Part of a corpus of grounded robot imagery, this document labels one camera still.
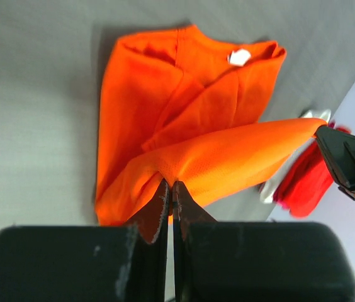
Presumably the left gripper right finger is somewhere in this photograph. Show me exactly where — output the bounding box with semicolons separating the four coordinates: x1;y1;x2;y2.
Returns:
171;181;355;301

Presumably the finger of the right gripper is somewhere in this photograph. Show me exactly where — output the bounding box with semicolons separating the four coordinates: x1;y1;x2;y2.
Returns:
315;126;355;201

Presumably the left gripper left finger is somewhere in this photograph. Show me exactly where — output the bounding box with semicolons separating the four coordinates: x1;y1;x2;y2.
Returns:
0;181;169;301

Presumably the orange t shirt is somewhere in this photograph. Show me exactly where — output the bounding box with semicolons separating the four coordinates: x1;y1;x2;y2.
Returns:
95;25;325;226

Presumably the folded red t shirt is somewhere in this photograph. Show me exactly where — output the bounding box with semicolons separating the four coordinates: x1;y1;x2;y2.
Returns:
276;125;351;218

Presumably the folded white t shirt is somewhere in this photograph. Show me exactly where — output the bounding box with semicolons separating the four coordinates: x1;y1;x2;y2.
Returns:
259;109;332;204

